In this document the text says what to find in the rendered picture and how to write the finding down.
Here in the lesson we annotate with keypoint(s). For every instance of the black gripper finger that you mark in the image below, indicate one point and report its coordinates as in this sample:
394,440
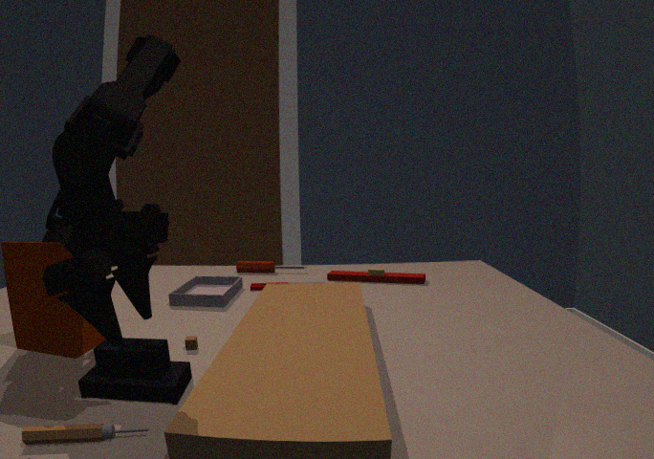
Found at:
135,283
96,306

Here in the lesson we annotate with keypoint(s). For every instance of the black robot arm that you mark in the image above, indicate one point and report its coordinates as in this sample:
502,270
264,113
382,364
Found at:
102,127

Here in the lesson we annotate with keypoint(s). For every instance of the tan wooden floor panel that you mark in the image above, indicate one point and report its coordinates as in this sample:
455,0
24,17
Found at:
297,379

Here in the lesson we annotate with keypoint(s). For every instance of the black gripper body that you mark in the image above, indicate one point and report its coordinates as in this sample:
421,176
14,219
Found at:
94,260

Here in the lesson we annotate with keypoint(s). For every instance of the red flat bar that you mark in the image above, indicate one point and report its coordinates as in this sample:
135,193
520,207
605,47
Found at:
377,275

